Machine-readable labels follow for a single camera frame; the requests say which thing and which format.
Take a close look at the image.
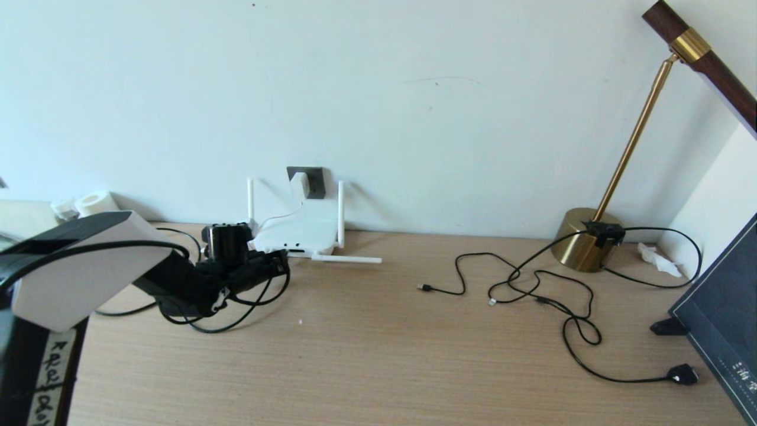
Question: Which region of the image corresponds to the dark blue framed board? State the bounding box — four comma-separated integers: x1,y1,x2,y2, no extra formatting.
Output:
668,213,757,424

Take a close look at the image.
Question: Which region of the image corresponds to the grey wall socket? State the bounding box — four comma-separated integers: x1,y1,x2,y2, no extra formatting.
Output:
287,167,326,200

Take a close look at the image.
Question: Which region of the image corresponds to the white router with four antennas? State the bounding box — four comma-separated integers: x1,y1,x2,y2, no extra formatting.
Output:
247,177,383,264

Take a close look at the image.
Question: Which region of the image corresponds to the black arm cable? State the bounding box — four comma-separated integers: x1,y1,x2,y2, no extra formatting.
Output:
0,240,292,334

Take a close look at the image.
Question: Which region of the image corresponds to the black junction box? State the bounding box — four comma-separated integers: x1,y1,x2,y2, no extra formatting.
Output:
583,220,625,247

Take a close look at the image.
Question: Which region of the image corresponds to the black cable with silver tip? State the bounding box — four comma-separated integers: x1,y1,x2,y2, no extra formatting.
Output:
488,269,603,347

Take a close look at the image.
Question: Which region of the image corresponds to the small clear jar white lid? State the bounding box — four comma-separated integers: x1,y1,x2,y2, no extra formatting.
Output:
50,199,80,223

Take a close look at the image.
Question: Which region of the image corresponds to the black ethernet cable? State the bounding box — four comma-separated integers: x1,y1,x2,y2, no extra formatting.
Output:
95,227,290,334

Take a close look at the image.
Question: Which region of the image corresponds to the white toilet paper roll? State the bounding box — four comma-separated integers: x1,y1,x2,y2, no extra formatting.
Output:
76,191,121,217

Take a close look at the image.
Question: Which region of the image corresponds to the thin black lamp cord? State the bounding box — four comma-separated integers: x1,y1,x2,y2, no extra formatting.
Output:
601,226,703,289

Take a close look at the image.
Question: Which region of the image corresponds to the thin white power cable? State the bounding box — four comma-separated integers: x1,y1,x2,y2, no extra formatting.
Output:
259,198,306,236

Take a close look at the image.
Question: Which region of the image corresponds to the black USB cable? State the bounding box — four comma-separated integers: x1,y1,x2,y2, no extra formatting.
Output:
417,231,591,296
561,293,700,386

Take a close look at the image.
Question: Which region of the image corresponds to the crumpled white tissue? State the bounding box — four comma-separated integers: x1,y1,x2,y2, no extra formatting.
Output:
636,243,683,279

